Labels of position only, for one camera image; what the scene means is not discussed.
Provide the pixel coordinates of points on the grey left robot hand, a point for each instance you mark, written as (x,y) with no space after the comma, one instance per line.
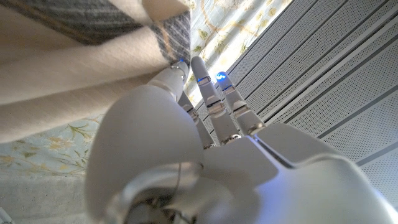
(186,174)

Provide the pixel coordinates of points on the floral printed backdrop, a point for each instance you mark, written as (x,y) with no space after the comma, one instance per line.
(224,25)

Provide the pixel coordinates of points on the beige plaid scarf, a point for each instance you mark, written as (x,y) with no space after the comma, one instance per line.
(77,68)

